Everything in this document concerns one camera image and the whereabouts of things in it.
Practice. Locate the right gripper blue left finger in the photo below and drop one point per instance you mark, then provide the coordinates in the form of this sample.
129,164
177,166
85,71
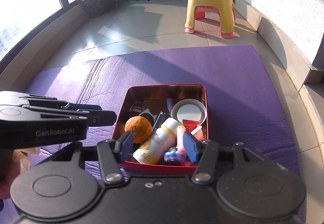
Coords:
123,146

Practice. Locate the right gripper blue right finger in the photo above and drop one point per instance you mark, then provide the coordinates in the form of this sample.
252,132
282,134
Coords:
193,147

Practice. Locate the pink comb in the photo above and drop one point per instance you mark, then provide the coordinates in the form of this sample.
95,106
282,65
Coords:
198,133

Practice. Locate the red snack packet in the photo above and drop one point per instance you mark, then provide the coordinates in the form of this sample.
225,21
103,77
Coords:
190,125

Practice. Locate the pink tube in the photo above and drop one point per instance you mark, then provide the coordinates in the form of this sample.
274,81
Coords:
180,132

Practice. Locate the orange fruit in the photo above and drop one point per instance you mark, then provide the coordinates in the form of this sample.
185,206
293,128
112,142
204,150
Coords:
140,127

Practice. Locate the white yellow bottle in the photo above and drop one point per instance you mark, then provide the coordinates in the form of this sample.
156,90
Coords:
153,149

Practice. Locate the round metal tin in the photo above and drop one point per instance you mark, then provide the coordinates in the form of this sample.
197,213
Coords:
189,109

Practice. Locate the white sunglasses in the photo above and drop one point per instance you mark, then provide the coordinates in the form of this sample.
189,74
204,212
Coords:
148,115

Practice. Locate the silver nail clipper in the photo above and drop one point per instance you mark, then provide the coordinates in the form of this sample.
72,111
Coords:
158,122

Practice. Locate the small blue cream tin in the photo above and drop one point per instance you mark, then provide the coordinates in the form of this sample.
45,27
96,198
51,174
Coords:
137,108

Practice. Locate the person hand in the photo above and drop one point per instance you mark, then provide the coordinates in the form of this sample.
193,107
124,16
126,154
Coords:
13,163

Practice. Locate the red metal tin box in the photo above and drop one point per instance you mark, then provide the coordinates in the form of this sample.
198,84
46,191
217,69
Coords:
157,99

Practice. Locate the purple floor mat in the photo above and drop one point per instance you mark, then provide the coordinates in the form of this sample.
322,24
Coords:
237,180

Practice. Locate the dark woven plant basket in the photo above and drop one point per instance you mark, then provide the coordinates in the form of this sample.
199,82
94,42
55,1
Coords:
95,8

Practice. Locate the yellow plastic stool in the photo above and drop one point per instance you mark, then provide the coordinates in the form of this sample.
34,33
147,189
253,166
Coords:
196,9

